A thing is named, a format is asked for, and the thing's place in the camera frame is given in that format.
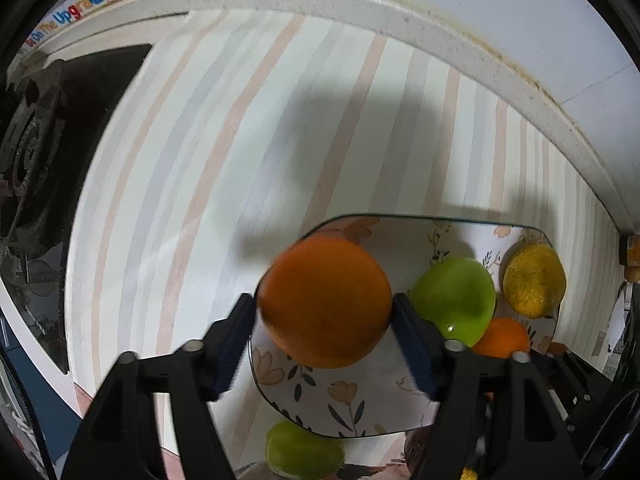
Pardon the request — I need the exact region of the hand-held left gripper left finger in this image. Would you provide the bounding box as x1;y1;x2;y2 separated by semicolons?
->
60;292;257;480

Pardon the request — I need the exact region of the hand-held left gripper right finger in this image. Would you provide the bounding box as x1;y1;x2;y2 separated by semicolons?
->
392;292;585;480

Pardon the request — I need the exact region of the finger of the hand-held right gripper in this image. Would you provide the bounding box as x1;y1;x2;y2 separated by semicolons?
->
533;342;603;423

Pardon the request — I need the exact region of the floral plate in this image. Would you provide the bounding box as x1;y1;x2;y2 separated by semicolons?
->
248;214;564;439

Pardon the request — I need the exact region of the large orange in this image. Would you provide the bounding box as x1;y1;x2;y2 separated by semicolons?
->
256;234;394;370

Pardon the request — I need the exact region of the green apple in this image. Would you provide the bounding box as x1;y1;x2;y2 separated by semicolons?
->
410;257;497;349
264;420;346;480

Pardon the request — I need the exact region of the small orange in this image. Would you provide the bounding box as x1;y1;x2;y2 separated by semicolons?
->
471;317;531;360

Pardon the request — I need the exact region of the yellow lemon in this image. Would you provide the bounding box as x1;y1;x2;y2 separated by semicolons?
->
503;243;567;320

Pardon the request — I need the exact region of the striped table mat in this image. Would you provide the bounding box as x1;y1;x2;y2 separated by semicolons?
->
65;9;627;480

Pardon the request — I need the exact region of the black gas stove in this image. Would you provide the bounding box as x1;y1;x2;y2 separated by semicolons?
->
0;42;154;376

